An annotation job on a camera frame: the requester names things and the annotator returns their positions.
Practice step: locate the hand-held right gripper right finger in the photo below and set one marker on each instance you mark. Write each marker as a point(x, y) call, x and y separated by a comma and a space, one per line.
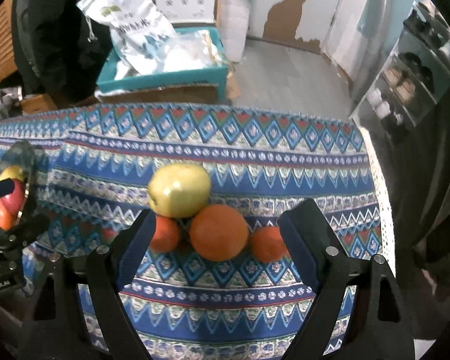
point(303, 247)

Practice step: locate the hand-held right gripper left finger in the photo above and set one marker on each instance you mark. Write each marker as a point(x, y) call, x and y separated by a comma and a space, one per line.
point(135, 255)

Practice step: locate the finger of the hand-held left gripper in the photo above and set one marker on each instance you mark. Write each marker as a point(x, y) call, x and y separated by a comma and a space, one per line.
point(0, 190)
point(30, 227)

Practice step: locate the red apple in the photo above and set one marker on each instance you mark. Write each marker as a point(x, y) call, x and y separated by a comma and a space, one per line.
point(17, 197)

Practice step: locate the yellow apple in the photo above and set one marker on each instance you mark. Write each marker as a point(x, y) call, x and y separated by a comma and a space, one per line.
point(11, 172)
point(178, 191)

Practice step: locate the orange red round fruit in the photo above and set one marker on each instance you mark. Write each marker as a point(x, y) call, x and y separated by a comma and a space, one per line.
point(3, 215)

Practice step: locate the small orange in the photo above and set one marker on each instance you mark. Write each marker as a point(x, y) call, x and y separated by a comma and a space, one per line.
point(266, 243)
point(167, 234)

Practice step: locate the dark green glass bowl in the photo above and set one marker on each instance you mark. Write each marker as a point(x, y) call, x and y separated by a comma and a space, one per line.
point(22, 153)

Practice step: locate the large orange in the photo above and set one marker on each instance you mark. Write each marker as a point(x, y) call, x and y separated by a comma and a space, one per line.
point(219, 232)

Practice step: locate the wooden drawer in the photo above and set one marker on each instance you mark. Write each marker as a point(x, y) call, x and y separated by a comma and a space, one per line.
point(37, 103)

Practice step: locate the blue patterned tablecloth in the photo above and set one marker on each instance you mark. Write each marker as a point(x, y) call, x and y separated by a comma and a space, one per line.
point(247, 157)

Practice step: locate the dark cloth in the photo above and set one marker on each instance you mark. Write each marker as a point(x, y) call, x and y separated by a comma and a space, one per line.
point(427, 176)

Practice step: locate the grey shoe rack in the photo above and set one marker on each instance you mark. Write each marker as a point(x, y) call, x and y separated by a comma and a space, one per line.
point(363, 101)

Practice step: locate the brown cardboard box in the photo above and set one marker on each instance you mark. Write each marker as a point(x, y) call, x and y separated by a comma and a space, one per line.
point(172, 95)

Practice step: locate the black coat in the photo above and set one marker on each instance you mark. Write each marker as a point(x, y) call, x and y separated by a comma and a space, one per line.
point(52, 26)

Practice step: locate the teal box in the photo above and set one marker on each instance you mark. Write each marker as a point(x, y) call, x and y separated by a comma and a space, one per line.
point(161, 78)

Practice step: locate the group of shoes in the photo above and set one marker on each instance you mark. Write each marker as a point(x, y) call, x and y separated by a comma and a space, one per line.
point(405, 82)

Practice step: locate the clear plastic bags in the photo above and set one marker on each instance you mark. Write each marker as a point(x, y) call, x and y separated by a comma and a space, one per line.
point(191, 50)

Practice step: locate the white printed plastic bag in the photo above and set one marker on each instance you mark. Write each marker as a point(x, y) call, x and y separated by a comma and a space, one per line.
point(135, 26)

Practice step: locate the white door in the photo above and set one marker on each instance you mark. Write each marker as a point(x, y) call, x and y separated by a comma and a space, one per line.
point(345, 26)

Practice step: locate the white ribbed container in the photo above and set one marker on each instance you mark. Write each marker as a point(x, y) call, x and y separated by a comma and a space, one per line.
point(234, 26)

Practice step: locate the white patterned basket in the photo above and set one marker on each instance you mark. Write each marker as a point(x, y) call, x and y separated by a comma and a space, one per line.
point(183, 2)

